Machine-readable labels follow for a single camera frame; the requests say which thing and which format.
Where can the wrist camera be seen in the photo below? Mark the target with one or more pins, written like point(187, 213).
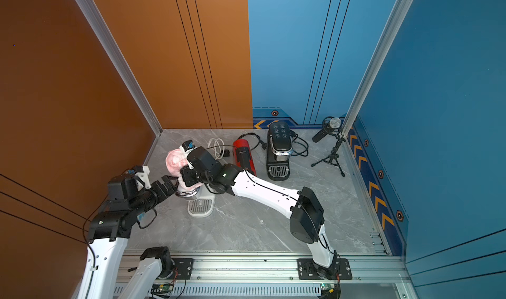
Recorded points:
point(141, 175)
point(187, 146)

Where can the right green circuit board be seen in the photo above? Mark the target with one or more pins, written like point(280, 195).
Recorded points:
point(331, 293)

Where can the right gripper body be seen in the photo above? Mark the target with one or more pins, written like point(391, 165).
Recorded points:
point(194, 176)

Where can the red Nespresso coffee machine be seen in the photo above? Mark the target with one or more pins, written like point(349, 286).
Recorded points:
point(243, 156)

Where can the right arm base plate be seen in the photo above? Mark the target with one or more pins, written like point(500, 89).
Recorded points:
point(309, 270)

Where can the white coffee machine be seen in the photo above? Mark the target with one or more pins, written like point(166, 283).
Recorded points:
point(200, 200)

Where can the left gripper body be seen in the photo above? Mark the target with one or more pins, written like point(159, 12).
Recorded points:
point(149, 198)

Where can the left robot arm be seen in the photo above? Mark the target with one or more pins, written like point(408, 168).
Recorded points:
point(109, 233)

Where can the left green circuit board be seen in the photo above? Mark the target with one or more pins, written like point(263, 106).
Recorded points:
point(165, 290)

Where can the pink striped towel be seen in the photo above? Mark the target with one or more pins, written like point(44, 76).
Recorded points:
point(175, 161)

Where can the green circuit board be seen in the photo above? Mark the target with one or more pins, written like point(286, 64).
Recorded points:
point(331, 293)
point(165, 290)

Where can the aluminium front rail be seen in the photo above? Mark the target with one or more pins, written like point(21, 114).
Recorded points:
point(265, 275)

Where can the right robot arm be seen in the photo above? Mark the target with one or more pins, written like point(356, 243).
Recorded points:
point(301, 207)

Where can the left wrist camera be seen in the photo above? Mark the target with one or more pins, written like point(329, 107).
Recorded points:
point(141, 175)

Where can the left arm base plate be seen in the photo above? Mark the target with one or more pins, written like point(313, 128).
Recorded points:
point(178, 268)

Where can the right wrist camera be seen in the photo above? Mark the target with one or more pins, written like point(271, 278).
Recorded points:
point(187, 146)

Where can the black coffee machine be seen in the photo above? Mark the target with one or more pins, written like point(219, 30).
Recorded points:
point(279, 150)

